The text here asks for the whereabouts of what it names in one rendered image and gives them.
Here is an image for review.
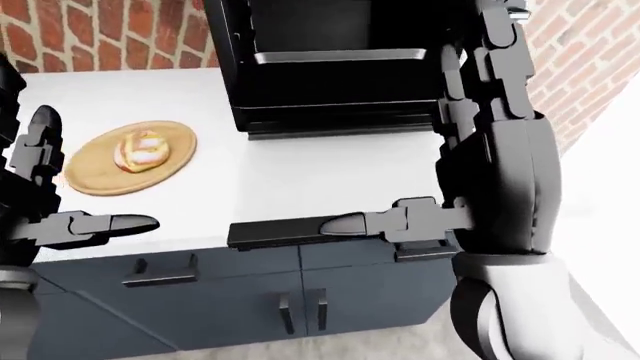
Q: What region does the dark blue-grey counter cabinet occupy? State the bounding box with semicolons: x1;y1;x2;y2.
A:
28;228;460;360

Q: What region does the black oven door handle bar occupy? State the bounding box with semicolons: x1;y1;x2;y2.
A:
226;213;397;253

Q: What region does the black drawer handle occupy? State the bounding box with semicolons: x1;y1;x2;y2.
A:
393;238;460;264
121;252;199;289

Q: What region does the grey metal oven tray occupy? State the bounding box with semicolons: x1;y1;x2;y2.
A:
252;47;429;66

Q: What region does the black cabinet door handle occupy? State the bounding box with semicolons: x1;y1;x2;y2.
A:
308;287;329;332
276;289;297;336

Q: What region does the black toaster oven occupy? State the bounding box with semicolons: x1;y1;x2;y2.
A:
203;0;484;142

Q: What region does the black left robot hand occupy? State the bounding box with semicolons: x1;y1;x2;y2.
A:
0;51;162;270

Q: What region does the round wooden plate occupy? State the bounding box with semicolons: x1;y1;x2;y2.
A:
64;120;198;197

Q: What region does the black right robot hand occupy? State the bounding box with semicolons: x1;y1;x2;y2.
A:
319;0;562;258

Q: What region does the golden glazed scone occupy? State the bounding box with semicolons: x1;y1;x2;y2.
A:
113;126;174;175

